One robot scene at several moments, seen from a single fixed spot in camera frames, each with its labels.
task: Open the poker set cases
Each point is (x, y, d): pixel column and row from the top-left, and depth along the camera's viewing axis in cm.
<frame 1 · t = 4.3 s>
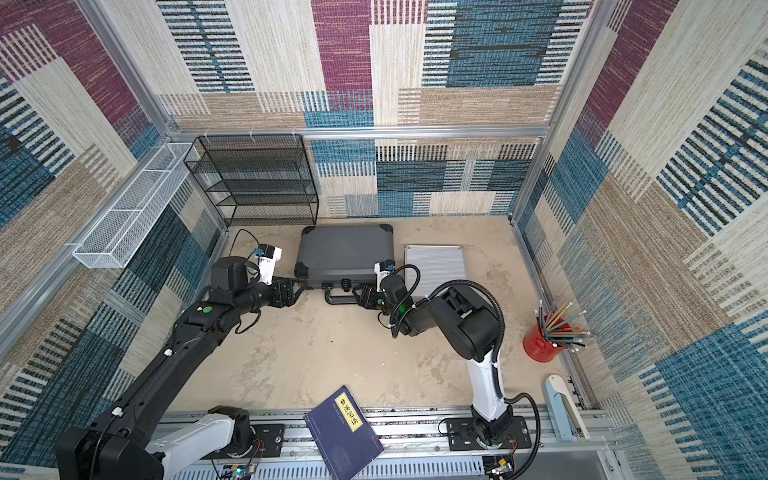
left hand: (296, 281, 79), fingers open
right hand: (362, 293, 98), fingers open
large black poker case: (342, 257, 98), point 12 cm above the table
small silver aluminium case: (439, 264, 104), point 5 cm above the table
red pencil cup: (553, 333, 85), point 8 cm above the table

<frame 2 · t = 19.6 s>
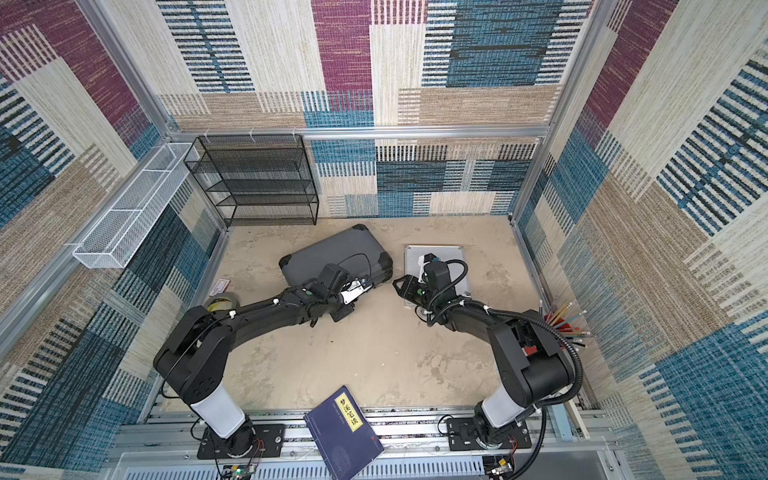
left hand: (349, 298, 93), fingers closed
right hand: (399, 287, 92), fingers open
large black poker case: (355, 249, 107), point 7 cm above the table
small pink card packet: (220, 287, 104), on the table
the other named things where they were.

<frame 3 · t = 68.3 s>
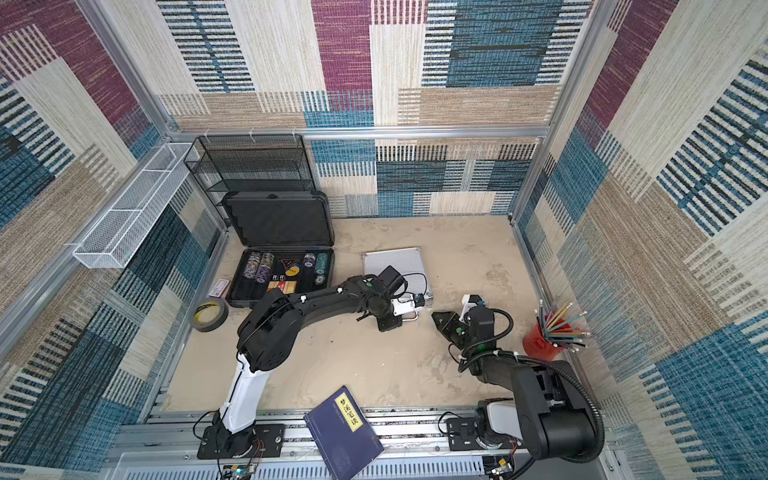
left hand: (397, 321, 94), fingers closed
right hand: (434, 318, 90), fingers closed
large black poker case: (284, 241, 105), point 10 cm above the table
small silver aluminium case: (409, 262, 111), on the table
yellow dealer button: (294, 270, 106), point 3 cm above the table
red triangle card: (289, 263, 107), point 3 cm above the table
green poker chip row: (321, 267, 104), point 5 cm above the table
multicolour poker chip row: (258, 266, 105), point 4 cm above the table
the other named things where they were.

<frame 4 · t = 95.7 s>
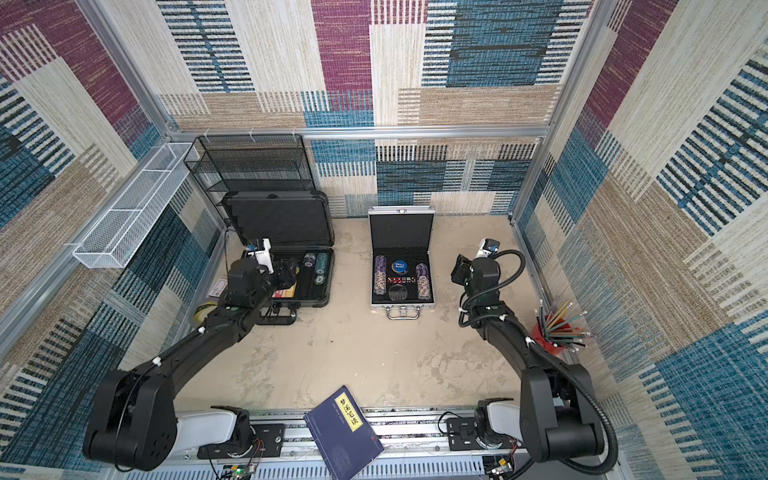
left hand: (289, 261, 86), fingers open
right hand: (469, 263, 88), fingers open
left purple chip row: (380, 275, 101), point 5 cm above the table
right purple chip row: (423, 282, 99), point 5 cm above the table
blue round dealer button: (399, 266, 107), point 2 cm above the table
